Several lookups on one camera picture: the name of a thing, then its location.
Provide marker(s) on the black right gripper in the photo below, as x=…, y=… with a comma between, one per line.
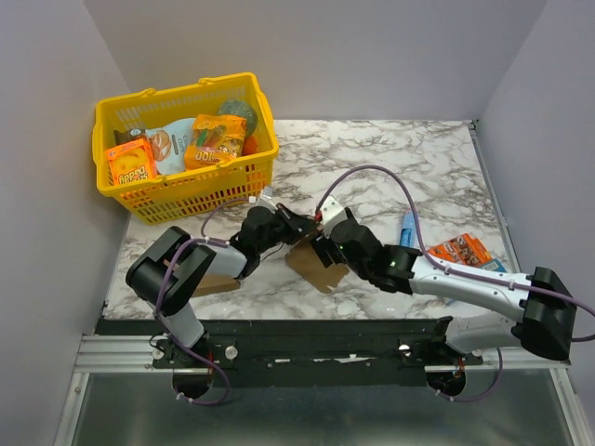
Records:
x=325, y=246

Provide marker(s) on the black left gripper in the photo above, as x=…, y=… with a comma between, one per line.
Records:
x=297, y=225

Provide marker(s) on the brown cardboard box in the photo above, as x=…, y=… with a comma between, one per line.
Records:
x=303, y=260
x=215, y=284

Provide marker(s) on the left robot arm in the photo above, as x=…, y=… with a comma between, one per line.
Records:
x=169, y=272

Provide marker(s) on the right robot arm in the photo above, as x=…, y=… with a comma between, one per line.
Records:
x=533, y=312

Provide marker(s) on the blue small box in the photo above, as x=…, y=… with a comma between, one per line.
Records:
x=408, y=233

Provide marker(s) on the folded brown cardboard box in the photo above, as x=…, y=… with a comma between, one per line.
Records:
x=215, y=284

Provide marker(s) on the orange small box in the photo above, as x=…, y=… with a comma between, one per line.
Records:
x=464, y=249

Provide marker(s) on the orange snack box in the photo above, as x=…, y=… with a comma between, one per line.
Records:
x=131, y=162

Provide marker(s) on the orange round fruit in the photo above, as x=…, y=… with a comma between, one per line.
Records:
x=250, y=146

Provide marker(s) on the yellow mango gummy bag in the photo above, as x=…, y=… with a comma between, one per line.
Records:
x=215, y=139

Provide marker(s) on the grey green round sponge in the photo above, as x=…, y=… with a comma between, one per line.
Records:
x=240, y=108

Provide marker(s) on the yellow plastic shopping basket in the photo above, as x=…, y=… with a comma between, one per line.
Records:
x=166, y=198

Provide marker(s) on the light blue cassava chips bag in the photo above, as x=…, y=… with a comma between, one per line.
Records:
x=169, y=144

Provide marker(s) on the light blue mint pack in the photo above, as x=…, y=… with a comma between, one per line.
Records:
x=494, y=265

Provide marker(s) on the dark brown snack packet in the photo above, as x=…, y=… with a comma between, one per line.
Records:
x=123, y=137

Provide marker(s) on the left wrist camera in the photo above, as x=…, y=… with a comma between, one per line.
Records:
x=265, y=199

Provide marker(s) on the black mounting base plate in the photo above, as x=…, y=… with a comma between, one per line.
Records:
x=317, y=353

